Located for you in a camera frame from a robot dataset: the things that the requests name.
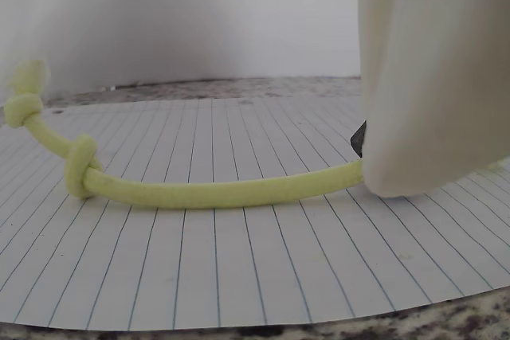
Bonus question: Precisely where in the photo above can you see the white gripper finger with green pad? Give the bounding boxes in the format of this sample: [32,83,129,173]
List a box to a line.
[357,0,510,199]

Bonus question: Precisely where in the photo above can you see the black ring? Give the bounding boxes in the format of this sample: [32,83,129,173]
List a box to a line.
[349,119,368,158]

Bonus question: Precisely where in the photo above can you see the yellow-green knotted rope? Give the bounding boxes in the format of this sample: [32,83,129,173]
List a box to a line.
[2,59,510,210]

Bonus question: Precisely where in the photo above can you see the lined white paper sheet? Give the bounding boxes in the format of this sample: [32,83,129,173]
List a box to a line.
[0,95,510,333]

